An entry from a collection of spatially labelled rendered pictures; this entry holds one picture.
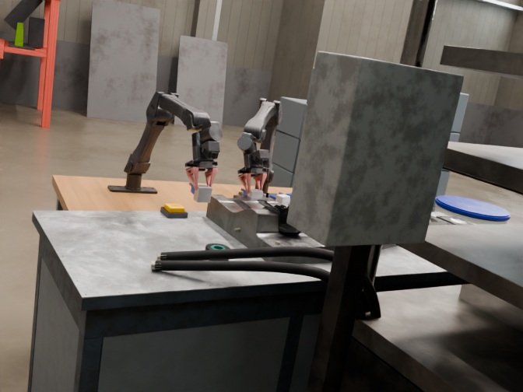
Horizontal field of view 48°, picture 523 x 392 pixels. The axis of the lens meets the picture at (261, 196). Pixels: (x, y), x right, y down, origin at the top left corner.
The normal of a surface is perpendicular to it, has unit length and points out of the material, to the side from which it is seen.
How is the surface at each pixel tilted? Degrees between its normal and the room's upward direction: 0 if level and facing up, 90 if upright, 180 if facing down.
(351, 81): 90
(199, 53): 78
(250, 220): 90
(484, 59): 90
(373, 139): 90
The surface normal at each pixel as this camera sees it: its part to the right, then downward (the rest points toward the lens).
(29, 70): 0.42, 0.28
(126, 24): 0.44, 0.05
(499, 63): -0.85, -0.02
